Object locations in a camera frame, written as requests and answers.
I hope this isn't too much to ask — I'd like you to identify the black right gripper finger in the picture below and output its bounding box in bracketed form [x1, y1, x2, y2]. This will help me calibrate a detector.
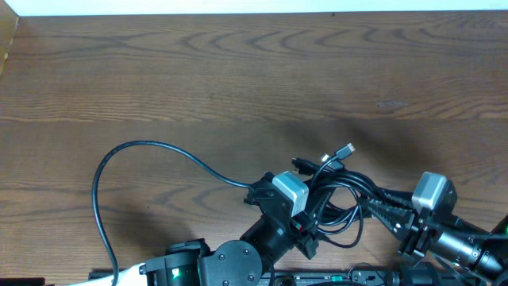
[363, 199, 415, 241]
[379, 188, 413, 209]

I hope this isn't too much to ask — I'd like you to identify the wooden panel at left edge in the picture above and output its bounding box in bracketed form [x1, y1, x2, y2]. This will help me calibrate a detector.
[0, 0, 19, 73]

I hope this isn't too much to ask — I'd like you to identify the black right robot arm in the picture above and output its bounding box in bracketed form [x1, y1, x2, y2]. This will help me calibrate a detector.
[360, 178, 507, 285]

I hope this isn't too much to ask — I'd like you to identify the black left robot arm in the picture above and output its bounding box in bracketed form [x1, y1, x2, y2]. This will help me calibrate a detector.
[84, 172, 334, 286]

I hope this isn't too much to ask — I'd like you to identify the black left camera cable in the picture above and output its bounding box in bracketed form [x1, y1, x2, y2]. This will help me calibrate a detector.
[91, 140, 252, 286]

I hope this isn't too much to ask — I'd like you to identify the black usb cable bundle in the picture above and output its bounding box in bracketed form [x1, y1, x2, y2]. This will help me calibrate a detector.
[291, 143, 382, 249]

